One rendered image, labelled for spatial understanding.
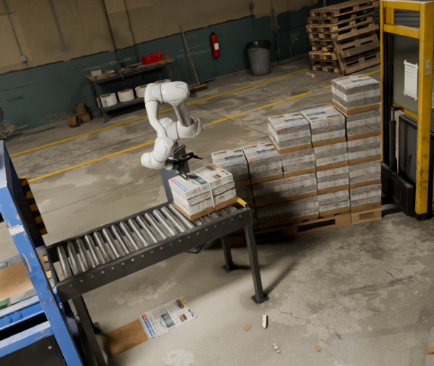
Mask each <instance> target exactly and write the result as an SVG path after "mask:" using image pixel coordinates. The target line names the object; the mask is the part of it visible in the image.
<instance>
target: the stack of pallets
mask: <svg viewBox="0 0 434 366"><path fill-rule="evenodd" d="M367 2H370V5H371V6H370V7H368V5H367ZM377 6H379V0H352V1H346V2H343V3H339V4H334V5H330V6H327V7H322V8H318V9H312V10H310V13H311V16H310V17H308V19H307V20H308V24H307V25H306V32H308V34H309V39H310V45H311V46H312V51H311V52H309V56H310V65H312V67H313V71H316V70H321V69H322V72H329V71H331V70H333V71H334V73H341V67H340V66H339V60H338V59H337V51H335V45H334V43H333V40H332V38H333V37H336V36H339V35H342V34H344V33H349V32H352V31H357V30H359V29H362V28H364V25H365V24H367V27H369V26H372V25H374V23H375V20H372V14H374V7H377ZM363 10H366V11H367V13H366V14H364V13H363ZM318 12H320V14H318ZM362 17H364V21H361V20H360V18H362ZM316 20H318V21H316ZM314 28H315V29H314ZM317 34H318V35H317ZM320 47H321V48H320ZM317 61H318V62H317Z"/></svg>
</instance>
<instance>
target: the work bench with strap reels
mask: <svg viewBox="0 0 434 366"><path fill-rule="evenodd" d="M141 59H142V62H140V63H137V64H134V65H135V66H137V65H138V67H137V68H132V67H130V68H131V69H130V68H124V67H123V68H121V70H122V75H121V74H120V73H116V74H114V73H113V72H114V70H108V71H105V72H102V74H101V75H97V76H98V77H96V78H94V77H95V76H92V75H90V76H86V78H87V79H88V82H89V86H90V89H91V93H92V96H93V99H94V103H95V106H96V109H97V113H98V118H100V117H102V116H101V114H100V111H101V112H102V115H103V118H104V121H105V122H104V123H107V122H108V121H107V119H106V115H105V112H107V111H111V110H115V109H118V108H121V107H125V106H129V105H133V104H136V103H139V102H143V101H144V93H145V89H146V88H147V85H148V84H145V85H141V86H138V87H136V88H135V90H136V94H135V95H134V93H133V89H125V90H122V91H119V92H118V97H119V99H116V96H115V93H113V94H104V95H102V96H100V95H99V91H98V88H97V83H101V82H104V81H109V80H112V79H115V78H120V77H122V76H123V77H124V76H129V75H132V74H135V73H140V72H143V71H146V70H151V69H155V68H160V67H163V68H164V71H165V77H166V79H165V80H160V81H156V82H154V83H155V84H157V85H161V84H165V83H169V82H171V80H169V78H168V72H167V68H166V65H172V68H173V74H174V78H175V81H178V78H177V74H176V68H175V64H174V61H175V59H172V58H171V59H170V60H165V57H163V55H162V53H161V52H156V53H154V52H153V53H150V54H148V55H145V56H142V58H141ZM91 83H93V84H94V88H95V91H96V93H97V98H96V97H95V94H94V90H93V86H92V84H91ZM97 102H98V104H97Z"/></svg>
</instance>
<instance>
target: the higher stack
mask: <svg viewBox="0 0 434 366"><path fill-rule="evenodd" d="M331 87H332V90H331V91H332V100H333V101H334V102H336V103H337V104H339V105H340V106H342V107H343V108H345V109H346V110H350V109H354V108H358V107H365V106H369V105H376V104H379V103H380V102H381V99H380V82H379V81H377V80H374V79H373V78H371V77H369V76H366V75H364V74H361V75H355V76H348V77H344V78H338V79H334V80H332V85H331ZM333 107H334V108H335V109H336V110H338V112H340V113H341V114H342V115H344V117H345V134H346V135H347V136H352V135H356V134H363V133H367V132H371V131H378V130H380V129H381V128H380V127H381V124H380V122H381V120H380V119H381V117H380V110H379V109H375V110H368V111H364V112H360V113H354V114H350V115H346V114H345V113H344V112H343V111H341V110H339V109H338V108H337V107H335V106H334V105H333ZM346 142H347V148H346V149H347V153H348V160H349V161H350V160H357V159H361V158H368V157H372V156H376V155H380V154H381V149H380V146H381V145H380V135H377V136H372V137H365V138H361V139H355V140H351V141H348V140H346ZM348 172H349V180H348V181H349V184H355V183H359V182H367V181H371V180H375V179H380V177H381V165H380V160H374V161H370V162H366V163H358V164H354V165H350V166H349V165H348ZM381 189H382V184H381V183H377V184H371V185H367V186H363V187H356V188H351V189H348V191H349V197H350V199H349V200H350V207H354V206H360V205H364V204H368V203H375V202H380V201H381ZM381 210H382V208H381V206H374V207H370V208H363V209H359V210H355V211H350V212H351V224H358V223H362V222H366V221H372V220H376V219H381V218H382V215H381Z"/></svg>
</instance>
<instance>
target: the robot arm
mask: <svg viewBox="0 0 434 366"><path fill-rule="evenodd" d="M189 95H190V90H189V86H188V84H186V83H185V82H181V81H174V82H169V83H165V84H161V85H157V84H155V83H150V84H148V85H147V88H146V89H145V93H144V101H145V106H146V109H147V114H148V118H149V121H150V124H151V125H152V127H153V128H154V129H155V130H156V131H157V139H156V140H155V146H154V150H153V151H152V152H147V153H145V154H143V155H142V158H141V163H142V165H143V166H145V167H147V168H152V169H166V170H171V169H173V170H177V171H176V174H177V175H179V176H181V177H182V178H183V179H185V180H186V181H187V180H188V179H192V178H198V177H197V176H192V175H187V174H186V173H185V171H184V170H183V168H184V165H185V163H186V162H187V161H188V160H189V159H191V158H196V159H201V160H202V158H199V157H198V156H197V155H194V153H193V152H189V153H187V154H184V155H180V159H175V158H172V157H170V156H171V154H172V153H175V151H177V150H178V149H179V148H180V147H183V146H184V145H183V144H178V142H177V140H179V139H189V138H193V137H197V136H199V135H201V133H203V127H202V121H201V120H200V119H197V118H193V117H192V116H191V115H190V114H189V111H188V109H187V105H186V102H185V99H187V98H188V97H189ZM165 102H168V103H169V104H171V105H173V109H174V110H175V113H176V115H177V118H178V120H179V121H177V122H175V121H173V120H172V119H170V118H162V119H160V120H158V110H159V106H160V104H162V103H165ZM187 156H189V157H187ZM184 157H187V158H185V159H183V160H182V158H184ZM180 170H181V171H182V172H183V174H184V175H185V177H186V178H185V177H184V176H182V175H181V174H180V173H179V171H180Z"/></svg>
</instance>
